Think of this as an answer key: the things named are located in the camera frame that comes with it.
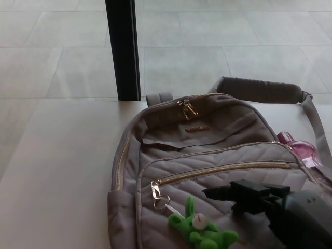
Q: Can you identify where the black vertical pillar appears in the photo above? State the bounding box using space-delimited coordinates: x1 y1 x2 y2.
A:
105 0 142 101

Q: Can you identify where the pink transparent water bottle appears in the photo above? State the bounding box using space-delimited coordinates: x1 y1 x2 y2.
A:
276 131 317 168

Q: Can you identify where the green plush bunny keychain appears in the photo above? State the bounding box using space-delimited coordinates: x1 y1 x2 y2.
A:
153 195 239 249

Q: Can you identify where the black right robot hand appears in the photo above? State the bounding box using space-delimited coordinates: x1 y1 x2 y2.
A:
201 179 332 249

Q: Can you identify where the grey quilted backpack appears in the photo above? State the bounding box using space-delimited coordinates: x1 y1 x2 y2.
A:
107 76 332 249

